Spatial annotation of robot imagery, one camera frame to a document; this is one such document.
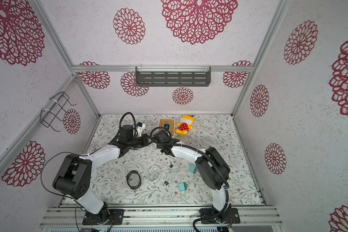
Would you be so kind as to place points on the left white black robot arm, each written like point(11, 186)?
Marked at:
point(73, 178)

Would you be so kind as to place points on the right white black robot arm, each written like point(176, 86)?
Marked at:
point(213, 170)

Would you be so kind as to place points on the teal charger cube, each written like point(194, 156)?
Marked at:
point(182, 186)
point(192, 169)

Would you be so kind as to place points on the yellow plush toy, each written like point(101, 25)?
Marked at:
point(185, 125)

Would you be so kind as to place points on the teal charger cube lower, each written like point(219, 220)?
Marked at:
point(182, 186)

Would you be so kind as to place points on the teal charger cube upper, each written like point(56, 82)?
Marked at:
point(192, 169)

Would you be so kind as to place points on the black wire wall rack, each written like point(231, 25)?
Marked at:
point(55, 110)

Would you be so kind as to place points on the white wooden-top tissue box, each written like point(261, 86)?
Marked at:
point(168, 124)

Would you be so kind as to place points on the grey wall shelf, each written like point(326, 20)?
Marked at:
point(173, 77)

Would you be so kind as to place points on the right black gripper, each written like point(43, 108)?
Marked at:
point(158, 140)

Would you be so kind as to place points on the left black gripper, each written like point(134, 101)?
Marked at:
point(146, 141)

